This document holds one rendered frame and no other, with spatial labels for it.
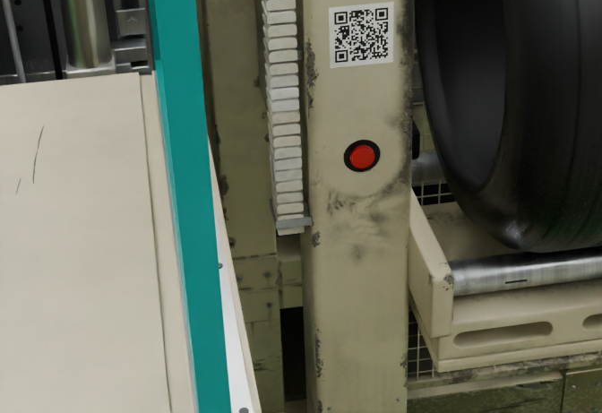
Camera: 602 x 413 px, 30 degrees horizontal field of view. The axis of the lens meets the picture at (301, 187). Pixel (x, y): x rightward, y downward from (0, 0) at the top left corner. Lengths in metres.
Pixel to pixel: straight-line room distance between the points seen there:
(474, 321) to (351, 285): 0.17
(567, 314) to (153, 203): 0.70
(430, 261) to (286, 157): 0.22
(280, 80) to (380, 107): 0.12
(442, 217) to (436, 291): 0.38
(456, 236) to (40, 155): 0.84
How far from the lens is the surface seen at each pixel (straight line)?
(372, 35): 1.30
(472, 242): 1.68
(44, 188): 0.95
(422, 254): 1.39
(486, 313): 1.44
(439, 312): 1.39
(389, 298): 1.50
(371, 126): 1.36
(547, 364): 2.23
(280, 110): 1.34
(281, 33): 1.29
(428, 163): 1.65
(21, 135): 1.04
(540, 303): 1.47
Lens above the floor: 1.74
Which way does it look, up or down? 31 degrees down
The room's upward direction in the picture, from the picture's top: 2 degrees counter-clockwise
